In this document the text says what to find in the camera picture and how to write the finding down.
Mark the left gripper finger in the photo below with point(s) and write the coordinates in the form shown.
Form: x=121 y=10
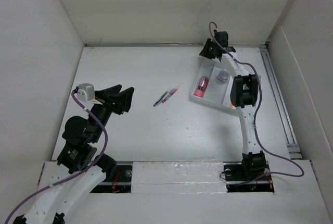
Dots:
x=108 y=92
x=125 y=99

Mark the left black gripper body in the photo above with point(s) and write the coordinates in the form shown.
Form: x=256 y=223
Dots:
x=104 y=111

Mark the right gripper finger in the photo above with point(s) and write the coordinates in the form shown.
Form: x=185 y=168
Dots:
x=214 y=52
x=206 y=51

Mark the clear paperclip jar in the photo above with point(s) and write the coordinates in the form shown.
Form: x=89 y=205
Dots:
x=223 y=75

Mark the pink capped marker tube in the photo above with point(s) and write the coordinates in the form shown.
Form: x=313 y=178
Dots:
x=201 y=87

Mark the black gel pen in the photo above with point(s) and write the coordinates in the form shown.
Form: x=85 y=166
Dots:
x=162 y=97

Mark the white compartment tray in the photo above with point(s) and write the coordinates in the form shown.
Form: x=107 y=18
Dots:
x=216 y=86

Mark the red gel pen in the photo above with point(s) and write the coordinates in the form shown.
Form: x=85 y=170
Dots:
x=170 y=93

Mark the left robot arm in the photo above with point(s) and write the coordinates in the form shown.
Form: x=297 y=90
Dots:
x=82 y=164

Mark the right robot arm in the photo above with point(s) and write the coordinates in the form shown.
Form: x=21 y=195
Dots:
x=253 y=162

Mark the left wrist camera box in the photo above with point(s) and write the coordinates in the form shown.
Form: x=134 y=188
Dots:
x=85 y=92

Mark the front mounting rail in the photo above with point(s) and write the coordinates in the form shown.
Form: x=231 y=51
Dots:
x=182 y=177

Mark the aluminium rail right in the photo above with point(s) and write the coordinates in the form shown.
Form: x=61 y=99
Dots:
x=291 y=140

